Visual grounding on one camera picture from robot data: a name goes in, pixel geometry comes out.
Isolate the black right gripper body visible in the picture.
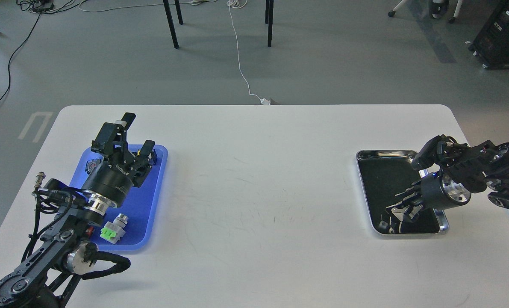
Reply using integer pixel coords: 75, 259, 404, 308
421, 172, 472, 210

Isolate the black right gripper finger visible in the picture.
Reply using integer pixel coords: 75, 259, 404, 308
395, 180, 424, 204
385, 201, 426, 223

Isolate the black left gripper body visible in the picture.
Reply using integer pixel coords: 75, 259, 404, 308
80, 151, 137, 207

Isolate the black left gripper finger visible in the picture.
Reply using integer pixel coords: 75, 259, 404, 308
91, 113, 136, 157
132, 140, 155, 188

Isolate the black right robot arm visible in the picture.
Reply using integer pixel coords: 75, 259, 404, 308
382, 135, 509, 234

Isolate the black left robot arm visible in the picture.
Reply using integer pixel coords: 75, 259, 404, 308
0, 113, 155, 308

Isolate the silver metal tray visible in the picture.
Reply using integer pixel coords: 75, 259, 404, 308
356, 150, 450, 238

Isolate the blue plastic tray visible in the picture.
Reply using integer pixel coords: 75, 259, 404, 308
90, 145, 168, 252

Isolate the black table leg left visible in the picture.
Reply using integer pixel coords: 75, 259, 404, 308
162, 0, 184, 49

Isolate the black table leg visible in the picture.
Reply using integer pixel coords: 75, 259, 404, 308
162, 0, 184, 49
265, 0, 274, 47

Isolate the black equipment cart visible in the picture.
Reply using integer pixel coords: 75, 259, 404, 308
468, 0, 509, 69

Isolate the white office chair base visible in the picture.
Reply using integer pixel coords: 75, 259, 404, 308
388, 0, 463, 24

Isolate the black table leg right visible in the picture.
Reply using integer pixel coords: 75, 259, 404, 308
265, 0, 274, 47

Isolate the black switch with red part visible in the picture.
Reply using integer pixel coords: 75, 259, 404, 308
85, 159, 102, 174

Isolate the white green selector switch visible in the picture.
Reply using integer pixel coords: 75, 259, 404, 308
99, 213, 129, 244

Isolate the black cable on floor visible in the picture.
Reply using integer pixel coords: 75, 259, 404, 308
0, 0, 79, 154

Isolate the white cable on floor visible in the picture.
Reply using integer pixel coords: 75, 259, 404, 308
190, 0, 270, 105

